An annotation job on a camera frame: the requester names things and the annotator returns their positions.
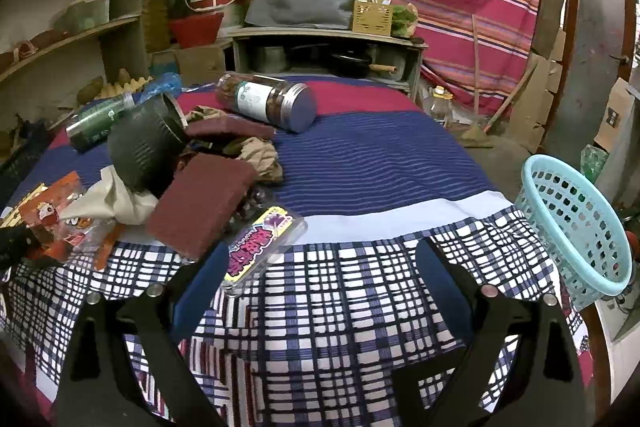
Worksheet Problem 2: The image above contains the light blue plastic basket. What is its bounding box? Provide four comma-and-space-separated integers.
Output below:
515, 153, 633, 312

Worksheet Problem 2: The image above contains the beige cloth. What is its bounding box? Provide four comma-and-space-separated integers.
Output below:
65, 166, 160, 228

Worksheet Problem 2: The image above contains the green leafy vegetable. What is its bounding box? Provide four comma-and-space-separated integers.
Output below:
392, 3, 420, 36

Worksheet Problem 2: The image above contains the black frying pan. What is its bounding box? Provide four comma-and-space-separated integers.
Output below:
327, 49, 398, 78

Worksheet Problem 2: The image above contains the blue striped checked tablecloth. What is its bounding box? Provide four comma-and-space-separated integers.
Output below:
0, 74, 591, 427

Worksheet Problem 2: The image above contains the green plastic jar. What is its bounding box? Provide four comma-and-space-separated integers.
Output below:
65, 92, 138, 154

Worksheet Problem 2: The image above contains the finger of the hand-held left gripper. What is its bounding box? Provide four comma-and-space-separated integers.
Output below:
0, 224, 33, 270

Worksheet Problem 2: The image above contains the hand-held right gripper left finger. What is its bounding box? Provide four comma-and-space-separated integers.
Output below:
52, 243, 241, 427

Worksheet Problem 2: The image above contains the brown paper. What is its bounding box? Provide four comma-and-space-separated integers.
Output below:
235, 137, 285, 185
192, 105, 226, 122

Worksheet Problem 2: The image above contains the red plastic basin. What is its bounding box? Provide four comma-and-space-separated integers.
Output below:
167, 12, 225, 49

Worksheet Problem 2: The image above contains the purple label snack packet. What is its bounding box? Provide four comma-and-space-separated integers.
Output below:
221, 204, 307, 297

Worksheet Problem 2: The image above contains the plastic jar yellow label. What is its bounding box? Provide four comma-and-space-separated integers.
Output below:
427, 86, 456, 122

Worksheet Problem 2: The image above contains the tall yellow oil bottle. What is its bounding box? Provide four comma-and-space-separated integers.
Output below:
141, 0, 171, 52

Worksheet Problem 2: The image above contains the steel canister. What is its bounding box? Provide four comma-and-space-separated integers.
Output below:
215, 72, 318, 134

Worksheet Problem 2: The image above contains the yellow egg tray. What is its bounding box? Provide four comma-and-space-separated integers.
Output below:
97, 74, 153, 100

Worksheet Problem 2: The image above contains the straw broom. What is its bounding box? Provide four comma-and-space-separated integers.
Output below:
460, 57, 540, 145

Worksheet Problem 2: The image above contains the blue plastic bag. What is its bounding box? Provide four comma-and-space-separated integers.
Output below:
137, 72, 183, 105

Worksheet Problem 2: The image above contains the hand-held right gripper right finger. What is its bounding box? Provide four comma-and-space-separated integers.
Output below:
390, 238, 593, 427

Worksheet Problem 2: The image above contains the grey shelf cabinet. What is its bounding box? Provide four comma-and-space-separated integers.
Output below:
227, 27, 430, 102

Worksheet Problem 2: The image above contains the green plastic bag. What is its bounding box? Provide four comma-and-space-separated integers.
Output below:
580, 144, 610, 182

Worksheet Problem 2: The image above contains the brown cardboard box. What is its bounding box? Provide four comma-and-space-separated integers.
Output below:
150, 44, 228, 82

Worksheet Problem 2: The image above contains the stack of flattened cardboard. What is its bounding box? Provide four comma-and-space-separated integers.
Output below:
505, 52, 566, 152

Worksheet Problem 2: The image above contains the wooden chopstick holder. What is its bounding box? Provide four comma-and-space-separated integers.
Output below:
352, 0, 395, 32

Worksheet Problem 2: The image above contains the large maroon scouring pad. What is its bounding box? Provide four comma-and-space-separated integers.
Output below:
146, 153, 258, 260

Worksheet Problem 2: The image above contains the wooden wall shelf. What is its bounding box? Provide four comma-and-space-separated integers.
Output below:
0, 0, 151, 118

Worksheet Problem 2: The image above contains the black ribbed cup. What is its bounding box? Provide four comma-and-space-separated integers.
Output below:
106, 93, 190, 198

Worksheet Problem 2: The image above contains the printed cardboard box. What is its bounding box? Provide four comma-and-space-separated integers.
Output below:
592, 77, 640, 152

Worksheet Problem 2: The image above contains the orange snack wrapper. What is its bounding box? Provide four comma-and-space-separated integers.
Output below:
22, 171, 126, 272

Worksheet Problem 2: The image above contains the thin maroon scouring pad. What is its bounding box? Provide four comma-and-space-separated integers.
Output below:
186, 116, 277, 140

